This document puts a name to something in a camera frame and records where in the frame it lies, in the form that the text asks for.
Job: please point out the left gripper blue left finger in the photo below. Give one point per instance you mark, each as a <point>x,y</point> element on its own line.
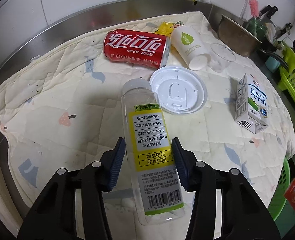
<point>111,162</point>

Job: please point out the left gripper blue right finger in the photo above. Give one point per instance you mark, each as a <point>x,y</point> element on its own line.
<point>186,166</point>

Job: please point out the clear plastic lemon drink bottle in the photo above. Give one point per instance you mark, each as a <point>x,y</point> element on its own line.
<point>155,183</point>

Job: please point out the white plastic cup lid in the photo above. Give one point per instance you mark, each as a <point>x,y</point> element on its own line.
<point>179,90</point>

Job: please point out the white green milk carton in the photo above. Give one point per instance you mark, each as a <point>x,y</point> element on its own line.
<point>251,110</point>

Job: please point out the clear plastic cup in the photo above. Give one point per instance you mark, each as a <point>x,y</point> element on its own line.
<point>221,57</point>

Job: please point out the red cola can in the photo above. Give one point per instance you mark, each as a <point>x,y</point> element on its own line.
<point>137,47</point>

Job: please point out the white paper cup green drop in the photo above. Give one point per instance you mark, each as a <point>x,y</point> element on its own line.
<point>187,41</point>

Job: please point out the yellow snack wrapper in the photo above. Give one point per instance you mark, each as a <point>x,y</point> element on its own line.
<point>167,28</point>

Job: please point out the green mesh trash basket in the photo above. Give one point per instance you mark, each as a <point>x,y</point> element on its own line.
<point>278,200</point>

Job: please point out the white quilted patterned cloth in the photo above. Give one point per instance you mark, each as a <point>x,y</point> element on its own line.
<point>64,110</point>

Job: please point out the steel pot with white lid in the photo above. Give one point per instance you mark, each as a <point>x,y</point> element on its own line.
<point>236,37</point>

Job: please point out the green utensil holder cup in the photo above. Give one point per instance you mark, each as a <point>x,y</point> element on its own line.
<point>256,28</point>

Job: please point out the pink bottle brush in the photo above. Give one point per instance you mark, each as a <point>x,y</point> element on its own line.
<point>254,8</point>

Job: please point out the black handled knife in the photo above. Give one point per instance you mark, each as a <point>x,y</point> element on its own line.
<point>268,11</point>

